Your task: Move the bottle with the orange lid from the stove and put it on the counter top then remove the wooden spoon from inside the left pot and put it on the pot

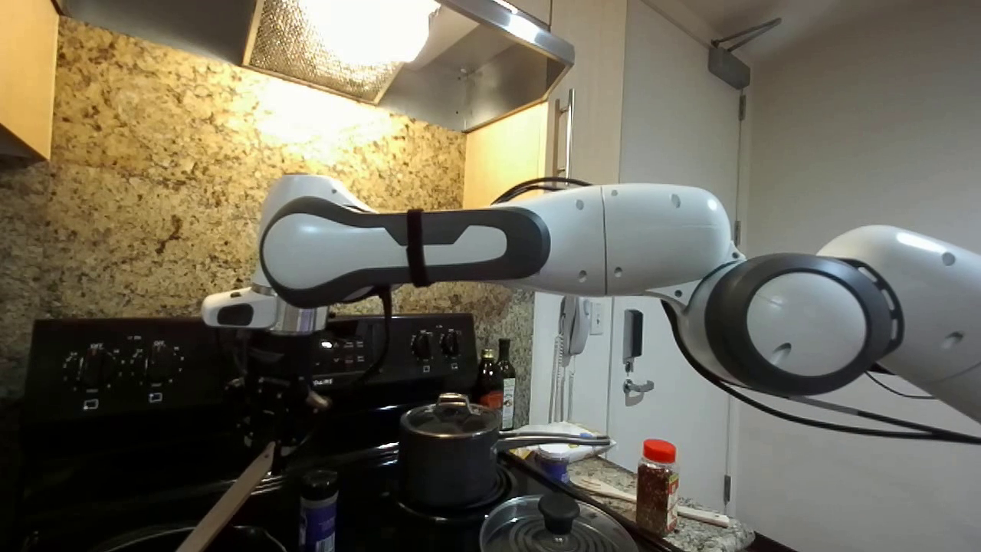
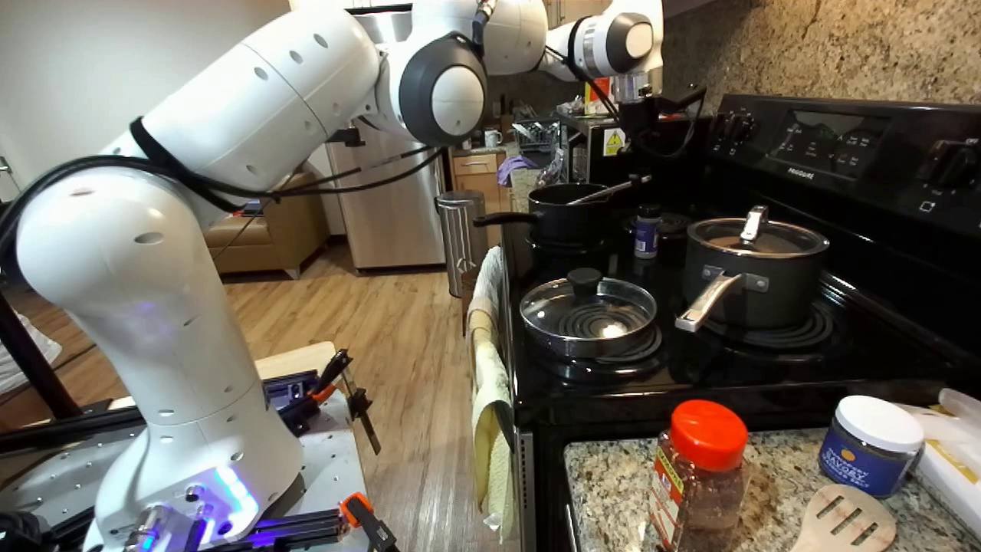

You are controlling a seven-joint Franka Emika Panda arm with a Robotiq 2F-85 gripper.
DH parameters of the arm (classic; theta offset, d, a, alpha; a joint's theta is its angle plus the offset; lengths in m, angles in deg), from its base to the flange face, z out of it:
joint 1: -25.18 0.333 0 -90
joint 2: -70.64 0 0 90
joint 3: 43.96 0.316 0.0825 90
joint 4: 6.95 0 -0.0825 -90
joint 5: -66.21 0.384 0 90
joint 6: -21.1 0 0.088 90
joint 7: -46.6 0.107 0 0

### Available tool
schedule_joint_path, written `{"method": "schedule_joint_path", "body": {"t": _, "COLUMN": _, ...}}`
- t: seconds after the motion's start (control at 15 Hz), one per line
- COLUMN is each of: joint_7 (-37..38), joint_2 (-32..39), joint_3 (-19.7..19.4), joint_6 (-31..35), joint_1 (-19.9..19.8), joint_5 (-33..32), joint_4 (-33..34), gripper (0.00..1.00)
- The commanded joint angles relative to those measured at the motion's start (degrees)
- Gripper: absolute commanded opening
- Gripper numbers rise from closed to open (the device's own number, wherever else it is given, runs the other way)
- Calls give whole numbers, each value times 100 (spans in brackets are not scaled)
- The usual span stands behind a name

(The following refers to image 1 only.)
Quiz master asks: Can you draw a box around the wooden spoon handle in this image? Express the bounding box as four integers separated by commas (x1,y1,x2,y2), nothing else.
178,446,276,552

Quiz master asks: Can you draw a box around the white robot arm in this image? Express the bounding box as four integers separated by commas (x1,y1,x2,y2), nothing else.
202,175,981,420

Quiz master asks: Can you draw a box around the tall black pot rear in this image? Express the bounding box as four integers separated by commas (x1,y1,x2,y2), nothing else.
398,394,499,509

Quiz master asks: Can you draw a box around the white door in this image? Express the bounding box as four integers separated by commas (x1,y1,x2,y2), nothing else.
608,0,750,514

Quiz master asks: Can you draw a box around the small blue-labelled dark bottle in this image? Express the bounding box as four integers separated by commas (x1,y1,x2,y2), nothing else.
297,465,340,552

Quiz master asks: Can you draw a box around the black electric stove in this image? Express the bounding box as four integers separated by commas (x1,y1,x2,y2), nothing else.
4,315,527,552

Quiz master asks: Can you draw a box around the dark glass bottle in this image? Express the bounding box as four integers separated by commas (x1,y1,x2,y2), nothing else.
497,338,519,428

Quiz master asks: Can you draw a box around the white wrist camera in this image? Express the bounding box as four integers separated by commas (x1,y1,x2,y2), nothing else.
202,289,328,333

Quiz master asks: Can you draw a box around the steel range hood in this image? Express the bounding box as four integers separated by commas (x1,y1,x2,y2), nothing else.
52,0,576,132

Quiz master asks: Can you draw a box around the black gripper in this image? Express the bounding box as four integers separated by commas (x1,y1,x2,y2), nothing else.
227,330,332,461

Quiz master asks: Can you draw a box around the glass pot lid black knob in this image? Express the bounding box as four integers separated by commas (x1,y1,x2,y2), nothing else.
478,492,637,552

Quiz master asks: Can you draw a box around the spice bottle with orange lid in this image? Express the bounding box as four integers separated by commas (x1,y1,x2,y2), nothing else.
636,439,680,537

